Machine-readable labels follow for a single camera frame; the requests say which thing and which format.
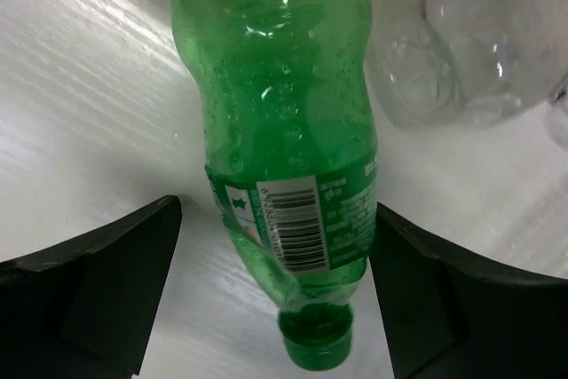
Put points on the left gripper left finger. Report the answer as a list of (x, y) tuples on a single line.
[(85, 308)]

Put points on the green plastic bottle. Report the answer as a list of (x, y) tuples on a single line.
[(290, 153)]

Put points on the clear crushed bottle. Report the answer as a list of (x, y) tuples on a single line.
[(473, 63)]

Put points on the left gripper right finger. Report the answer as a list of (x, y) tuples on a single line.
[(450, 313)]

